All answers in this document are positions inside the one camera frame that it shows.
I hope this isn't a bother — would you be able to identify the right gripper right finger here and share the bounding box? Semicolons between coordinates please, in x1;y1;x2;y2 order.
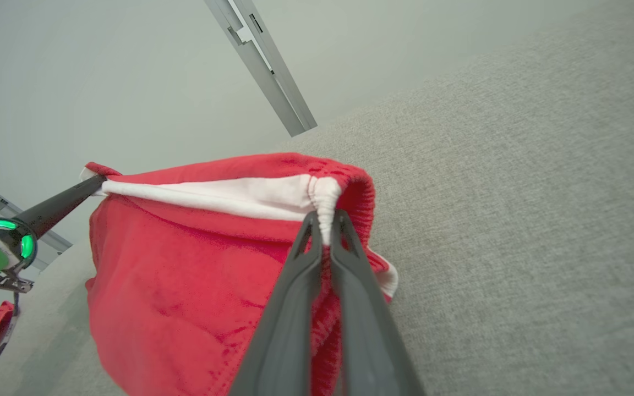
330;209;425;396

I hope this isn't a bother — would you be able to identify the grey aluminium wall rail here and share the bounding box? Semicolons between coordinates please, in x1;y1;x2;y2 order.
0;172;73;270
204;0;318;138

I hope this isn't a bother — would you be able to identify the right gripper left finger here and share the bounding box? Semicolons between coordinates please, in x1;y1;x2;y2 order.
229;212;324;396

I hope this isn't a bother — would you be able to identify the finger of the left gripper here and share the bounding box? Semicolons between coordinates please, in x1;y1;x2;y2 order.
13;174;108;238

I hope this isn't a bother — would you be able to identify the grey fabric sofa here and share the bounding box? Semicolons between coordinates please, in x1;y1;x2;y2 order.
0;0;634;396

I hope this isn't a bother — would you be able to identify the red shorts white trim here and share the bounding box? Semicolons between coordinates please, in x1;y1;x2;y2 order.
79;152;399;396

